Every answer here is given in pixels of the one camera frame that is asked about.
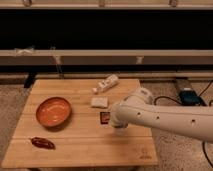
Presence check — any black orange eraser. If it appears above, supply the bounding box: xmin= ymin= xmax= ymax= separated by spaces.
xmin=100 ymin=112 xmax=110 ymax=124

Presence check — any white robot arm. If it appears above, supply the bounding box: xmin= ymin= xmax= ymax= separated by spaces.
xmin=109 ymin=87 xmax=213 ymax=143

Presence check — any white sponge block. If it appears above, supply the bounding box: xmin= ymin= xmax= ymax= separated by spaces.
xmin=91 ymin=97 xmax=108 ymax=108

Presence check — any white small bottle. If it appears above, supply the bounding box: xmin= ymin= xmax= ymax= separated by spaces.
xmin=92 ymin=74 xmax=119 ymax=94

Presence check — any orange bowl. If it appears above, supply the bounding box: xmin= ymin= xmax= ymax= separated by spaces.
xmin=36 ymin=97 xmax=72 ymax=127

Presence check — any blue power box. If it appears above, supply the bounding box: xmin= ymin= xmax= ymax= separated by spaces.
xmin=179 ymin=90 xmax=200 ymax=106

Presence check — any black cable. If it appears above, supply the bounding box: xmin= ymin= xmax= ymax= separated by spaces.
xmin=153 ymin=79 xmax=213 ymax=168

